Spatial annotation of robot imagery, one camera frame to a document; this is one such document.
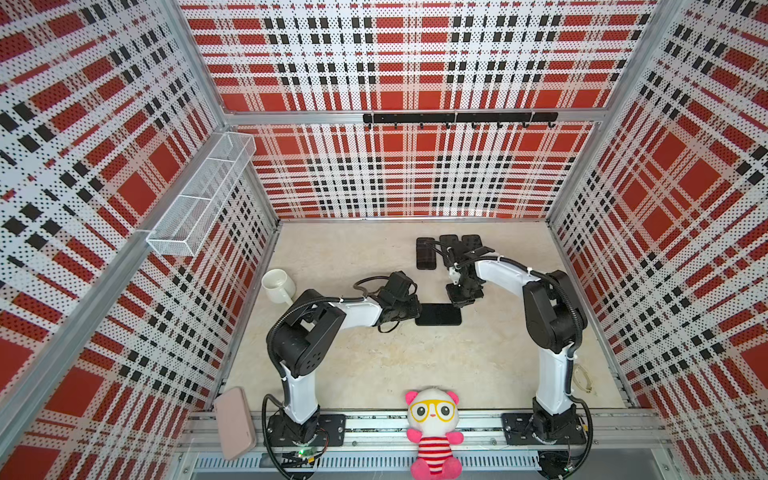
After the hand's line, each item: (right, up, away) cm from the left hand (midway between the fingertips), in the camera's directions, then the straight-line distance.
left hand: (421, 313), depth 94 cm
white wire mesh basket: (-73, +26, -6) cm, 78 cm away
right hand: (+12, +1, +1) cm, 13 cm away
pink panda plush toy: (+1, -19, -25) cm, 31 cm away
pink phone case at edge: (-49, -24, -19) cm, 57 cm away
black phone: (+11, +24, +16) cm, 31 cm away
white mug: (-45, +9, 0) cm, 46 cm away
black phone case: (+6, -1, +4) cm, 8 cm away
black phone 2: (+20, +23, +15) cm, 34 cm away
